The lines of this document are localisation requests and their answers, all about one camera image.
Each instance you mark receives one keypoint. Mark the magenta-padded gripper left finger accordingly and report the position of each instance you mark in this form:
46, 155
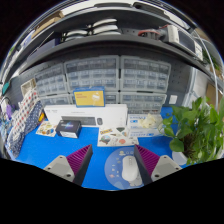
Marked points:
61, 166

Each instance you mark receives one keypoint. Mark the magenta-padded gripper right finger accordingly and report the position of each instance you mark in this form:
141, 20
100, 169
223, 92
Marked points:
165, 166

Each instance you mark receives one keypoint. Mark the white computer mouse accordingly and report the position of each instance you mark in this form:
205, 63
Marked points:
130, 168

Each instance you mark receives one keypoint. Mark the round blue printed mouse pad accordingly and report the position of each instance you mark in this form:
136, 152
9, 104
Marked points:
113, 170

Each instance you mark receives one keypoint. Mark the small black box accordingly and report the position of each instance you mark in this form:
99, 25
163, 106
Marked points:
68, 128

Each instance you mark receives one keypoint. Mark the green plant in white pot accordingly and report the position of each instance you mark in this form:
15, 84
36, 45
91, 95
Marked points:
196, 133

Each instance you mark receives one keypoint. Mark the white blue glove box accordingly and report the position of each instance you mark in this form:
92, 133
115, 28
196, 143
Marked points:
136, 130

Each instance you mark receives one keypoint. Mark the navy patterned cloth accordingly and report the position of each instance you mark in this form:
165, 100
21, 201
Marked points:
18, 143

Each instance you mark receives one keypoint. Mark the cream disposable glove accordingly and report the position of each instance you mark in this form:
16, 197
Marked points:
146, 120

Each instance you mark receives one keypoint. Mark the large colourful sticker sheet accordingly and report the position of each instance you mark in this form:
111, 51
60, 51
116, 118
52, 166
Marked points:
116, 138

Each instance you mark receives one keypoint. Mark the white red dotted cloth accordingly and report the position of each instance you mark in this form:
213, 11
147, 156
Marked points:
23, 115

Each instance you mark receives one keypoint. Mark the white keyboard box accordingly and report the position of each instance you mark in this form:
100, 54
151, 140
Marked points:
113, 113

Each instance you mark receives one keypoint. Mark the yellow and blue box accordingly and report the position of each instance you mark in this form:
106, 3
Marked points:
89, 97

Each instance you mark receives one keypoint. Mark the small purple container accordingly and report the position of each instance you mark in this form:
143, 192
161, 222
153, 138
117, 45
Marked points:
9, 111

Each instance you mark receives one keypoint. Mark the beige open wooden box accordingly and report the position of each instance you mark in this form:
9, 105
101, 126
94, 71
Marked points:
28, 87

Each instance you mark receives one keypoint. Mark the grey shelf unit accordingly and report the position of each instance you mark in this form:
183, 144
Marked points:
110, 41

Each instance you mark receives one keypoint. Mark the white wall socket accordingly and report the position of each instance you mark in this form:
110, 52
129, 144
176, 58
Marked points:
173, 99

